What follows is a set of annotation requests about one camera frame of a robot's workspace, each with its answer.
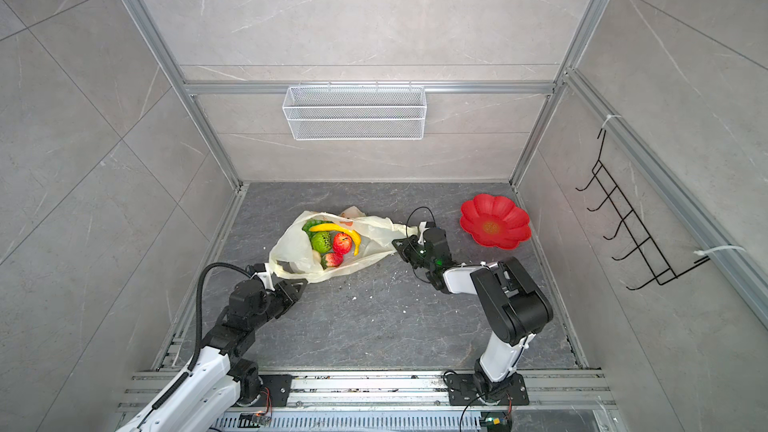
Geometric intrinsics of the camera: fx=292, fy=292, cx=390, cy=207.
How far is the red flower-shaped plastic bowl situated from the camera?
3.41 feet

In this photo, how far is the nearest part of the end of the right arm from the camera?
2.44ft

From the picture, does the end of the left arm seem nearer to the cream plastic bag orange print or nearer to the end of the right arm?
the cream plastic bag orange print

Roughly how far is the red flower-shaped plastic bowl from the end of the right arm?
0.27 m

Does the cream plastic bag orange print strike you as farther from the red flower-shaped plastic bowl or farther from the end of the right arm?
the red flower-shaped plastic bowl

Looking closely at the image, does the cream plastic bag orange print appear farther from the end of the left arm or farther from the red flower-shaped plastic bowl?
the red flower-shaped plastic bowl

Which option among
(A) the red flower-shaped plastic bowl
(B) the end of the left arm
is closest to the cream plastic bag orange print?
(B) the end of the left arm
